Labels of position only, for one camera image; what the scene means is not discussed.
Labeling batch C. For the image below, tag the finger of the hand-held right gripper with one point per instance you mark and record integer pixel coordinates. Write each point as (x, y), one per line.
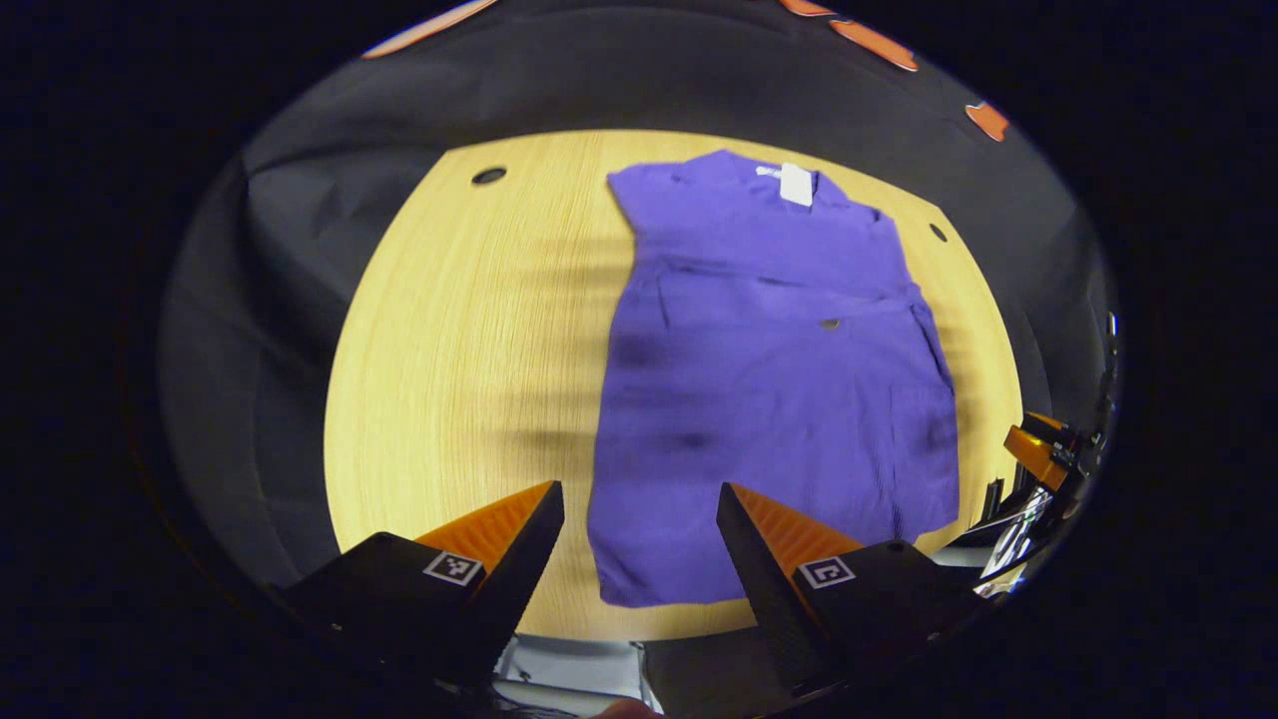
(1053, 429)
(1033, 455)

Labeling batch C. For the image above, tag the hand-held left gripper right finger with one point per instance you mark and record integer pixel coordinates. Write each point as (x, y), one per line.
(769, 589)

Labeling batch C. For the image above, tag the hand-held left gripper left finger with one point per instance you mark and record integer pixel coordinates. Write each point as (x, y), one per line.
(519, 579)

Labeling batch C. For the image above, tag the purple shirt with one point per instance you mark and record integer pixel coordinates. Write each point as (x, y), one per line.
(779, 399)

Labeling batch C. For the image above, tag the black backdrop cloth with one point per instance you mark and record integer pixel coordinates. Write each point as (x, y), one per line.
(300, 250)

